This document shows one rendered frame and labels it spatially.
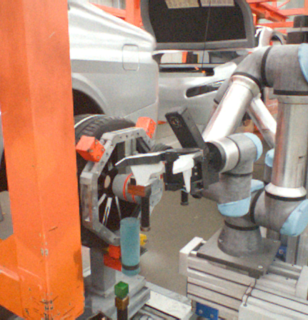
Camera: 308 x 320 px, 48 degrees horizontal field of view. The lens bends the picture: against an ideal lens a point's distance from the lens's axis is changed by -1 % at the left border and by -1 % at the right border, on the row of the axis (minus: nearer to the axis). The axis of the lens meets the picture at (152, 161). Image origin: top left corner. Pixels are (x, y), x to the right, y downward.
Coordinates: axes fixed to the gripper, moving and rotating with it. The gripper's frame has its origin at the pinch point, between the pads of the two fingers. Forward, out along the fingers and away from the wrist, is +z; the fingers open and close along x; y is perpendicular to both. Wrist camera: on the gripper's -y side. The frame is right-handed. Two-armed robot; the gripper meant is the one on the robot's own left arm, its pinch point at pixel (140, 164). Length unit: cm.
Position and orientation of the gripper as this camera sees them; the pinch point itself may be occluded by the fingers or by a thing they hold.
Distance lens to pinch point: 60.8
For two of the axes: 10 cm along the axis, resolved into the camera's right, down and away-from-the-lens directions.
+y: 0.9, 9.8, 1.6
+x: -6.8, -0.5, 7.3
